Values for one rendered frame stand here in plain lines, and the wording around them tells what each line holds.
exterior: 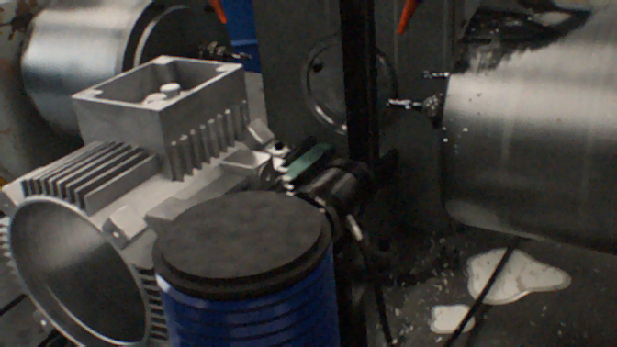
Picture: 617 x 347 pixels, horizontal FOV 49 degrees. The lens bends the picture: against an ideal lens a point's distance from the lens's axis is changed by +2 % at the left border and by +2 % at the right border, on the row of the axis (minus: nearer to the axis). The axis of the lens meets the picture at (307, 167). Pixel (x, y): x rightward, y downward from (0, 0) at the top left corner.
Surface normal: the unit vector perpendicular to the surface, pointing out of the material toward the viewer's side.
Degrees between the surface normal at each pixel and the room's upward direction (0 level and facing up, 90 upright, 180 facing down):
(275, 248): 0
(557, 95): 58
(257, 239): 0
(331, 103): 90
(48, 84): 84
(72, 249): 73
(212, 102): 90
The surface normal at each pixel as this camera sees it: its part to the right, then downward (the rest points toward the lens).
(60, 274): 0.75, -0.22
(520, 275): -0.08, -0.89
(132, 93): 0.86, 0.16
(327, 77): -0.50, 0.42
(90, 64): -0.49, 0.01
